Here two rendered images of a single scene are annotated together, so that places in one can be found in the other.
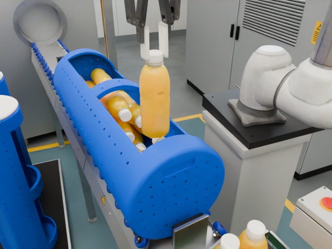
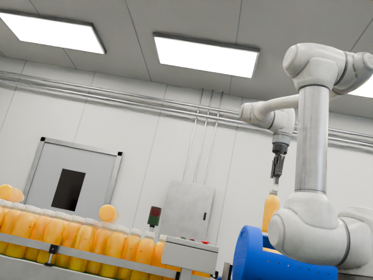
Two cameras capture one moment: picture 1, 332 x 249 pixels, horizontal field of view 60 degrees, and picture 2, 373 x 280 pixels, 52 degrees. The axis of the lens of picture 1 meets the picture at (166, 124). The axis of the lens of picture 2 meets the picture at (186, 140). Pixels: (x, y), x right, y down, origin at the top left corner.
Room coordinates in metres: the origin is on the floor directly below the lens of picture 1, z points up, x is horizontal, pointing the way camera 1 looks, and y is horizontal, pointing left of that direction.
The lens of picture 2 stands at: (1.05, -1.78, 1.05)
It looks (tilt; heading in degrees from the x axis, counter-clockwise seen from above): 16 degrees up; 118
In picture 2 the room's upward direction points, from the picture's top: 12 degrees clockwise
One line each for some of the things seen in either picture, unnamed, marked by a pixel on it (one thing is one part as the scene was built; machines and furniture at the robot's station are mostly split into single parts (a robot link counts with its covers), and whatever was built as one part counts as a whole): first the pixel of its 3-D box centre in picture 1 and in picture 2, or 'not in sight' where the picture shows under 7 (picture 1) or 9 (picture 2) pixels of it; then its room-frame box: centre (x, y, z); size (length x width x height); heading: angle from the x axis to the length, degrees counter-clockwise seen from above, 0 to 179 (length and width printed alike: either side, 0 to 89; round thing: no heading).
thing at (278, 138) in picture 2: not in sight; (281, 140); (0.61, 0.03, 1.68); 0.09 x 0.09 x 0.06
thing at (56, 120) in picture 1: (55, 118); not in sight; (2.22, 0.99, 0.31); 0.06 x 0.06 x 0.63; 29
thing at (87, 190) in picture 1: (86, 186); not in sight; (1.36, 0.51, 0.31); 0.06 x 0.06 x 0.63; 29
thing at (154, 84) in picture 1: (154, 98); (271, 212); (0.61, 0.03, 1.32); 0.07 x 0.07 x 0.19
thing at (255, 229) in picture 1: (255, 229); not in sight; (0.41, -0.20, 1.10); 0.04 x 0.04 x 0.02
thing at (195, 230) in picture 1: (188, 236); (226, 276); (0.48, -0.06, 0.99); 0.10 x 0.02 x 0.12; 119
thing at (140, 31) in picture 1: (136, 30); not in sight; (0.59, 0.06, 1.48); 0.03 x 0.01 x 0.05; 119
